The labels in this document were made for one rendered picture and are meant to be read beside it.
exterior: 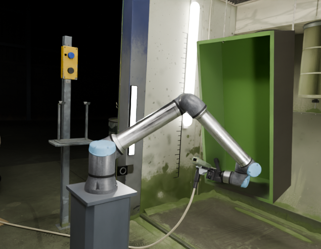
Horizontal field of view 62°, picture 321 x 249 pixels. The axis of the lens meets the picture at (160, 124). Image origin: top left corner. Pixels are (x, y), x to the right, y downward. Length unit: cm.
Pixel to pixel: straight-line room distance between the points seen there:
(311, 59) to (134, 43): 170
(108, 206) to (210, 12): 233
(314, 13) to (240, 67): 99
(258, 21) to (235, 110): 123
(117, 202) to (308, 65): 226
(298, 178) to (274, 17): 168
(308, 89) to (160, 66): 147
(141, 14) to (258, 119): 136
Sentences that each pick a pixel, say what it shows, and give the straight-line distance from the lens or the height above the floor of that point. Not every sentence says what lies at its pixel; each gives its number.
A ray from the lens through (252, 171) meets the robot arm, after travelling 174.
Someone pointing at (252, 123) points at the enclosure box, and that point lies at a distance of 240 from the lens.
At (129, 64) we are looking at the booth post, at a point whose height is 146.
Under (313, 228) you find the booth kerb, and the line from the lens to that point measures 292.
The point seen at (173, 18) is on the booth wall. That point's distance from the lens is 277.
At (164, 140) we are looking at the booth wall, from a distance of 269.
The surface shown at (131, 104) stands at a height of 111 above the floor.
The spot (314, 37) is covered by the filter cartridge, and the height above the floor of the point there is 183.
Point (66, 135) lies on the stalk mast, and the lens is 239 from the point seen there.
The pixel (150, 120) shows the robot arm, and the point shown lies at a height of 104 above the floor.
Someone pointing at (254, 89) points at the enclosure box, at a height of 129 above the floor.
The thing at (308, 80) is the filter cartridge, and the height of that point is 142.
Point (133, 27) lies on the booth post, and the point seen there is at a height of 177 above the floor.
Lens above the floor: 120
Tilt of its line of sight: 6 degrees down
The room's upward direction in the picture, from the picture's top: 3 degrees clockwise
